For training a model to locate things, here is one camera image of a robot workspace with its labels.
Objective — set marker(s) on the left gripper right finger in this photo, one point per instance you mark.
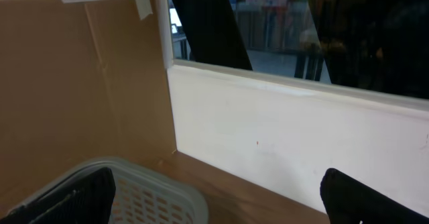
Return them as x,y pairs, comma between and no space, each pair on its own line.
348,201

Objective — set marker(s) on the brown cardboard panel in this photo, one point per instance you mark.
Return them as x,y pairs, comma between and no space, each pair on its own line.
78,81

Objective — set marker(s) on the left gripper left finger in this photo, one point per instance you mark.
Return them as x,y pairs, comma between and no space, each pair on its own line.
86,200

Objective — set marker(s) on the grey plastic basket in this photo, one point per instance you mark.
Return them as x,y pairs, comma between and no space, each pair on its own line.
142,195

